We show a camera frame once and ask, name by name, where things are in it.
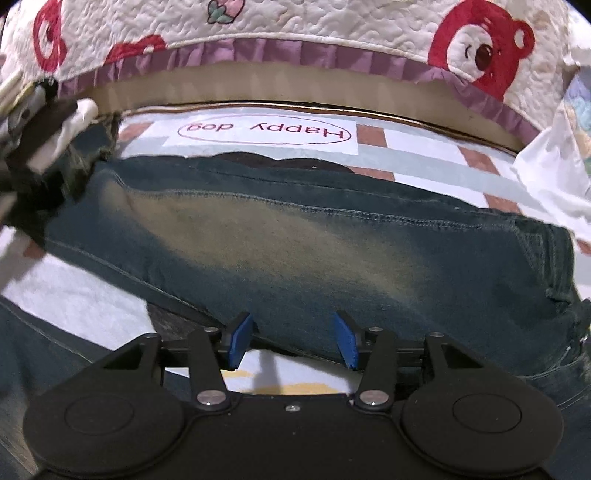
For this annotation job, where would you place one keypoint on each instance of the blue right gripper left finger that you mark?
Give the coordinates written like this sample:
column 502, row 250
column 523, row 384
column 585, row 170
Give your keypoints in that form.
column 235, row 341

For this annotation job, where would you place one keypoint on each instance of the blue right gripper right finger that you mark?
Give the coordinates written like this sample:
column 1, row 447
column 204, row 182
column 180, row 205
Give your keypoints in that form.
column 352, row 341

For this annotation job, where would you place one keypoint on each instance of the dark blue denim jeans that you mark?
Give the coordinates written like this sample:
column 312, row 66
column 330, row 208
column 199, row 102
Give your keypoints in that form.
column 295, row 240

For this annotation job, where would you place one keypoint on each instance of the white gloved left hand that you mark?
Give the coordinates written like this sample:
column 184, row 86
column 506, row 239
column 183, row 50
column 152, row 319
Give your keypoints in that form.
column 69, row 129

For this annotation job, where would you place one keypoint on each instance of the checked Happy dog blanket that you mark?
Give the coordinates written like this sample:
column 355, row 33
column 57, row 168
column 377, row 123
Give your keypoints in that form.
column 85, row 306

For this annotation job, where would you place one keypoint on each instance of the beige mattress edge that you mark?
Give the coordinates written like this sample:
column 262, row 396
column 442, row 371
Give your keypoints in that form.
column 428, row 95

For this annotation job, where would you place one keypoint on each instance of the white plastic bag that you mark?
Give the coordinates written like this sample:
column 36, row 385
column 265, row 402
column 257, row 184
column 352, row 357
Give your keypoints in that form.
column 553, row 173

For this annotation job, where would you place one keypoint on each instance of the white quilt with red bears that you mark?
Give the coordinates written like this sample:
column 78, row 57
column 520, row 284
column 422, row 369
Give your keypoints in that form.
column 508, row 60

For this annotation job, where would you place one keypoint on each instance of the floral patterned quilt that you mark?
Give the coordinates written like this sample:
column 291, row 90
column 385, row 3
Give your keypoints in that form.
column 577, row 105

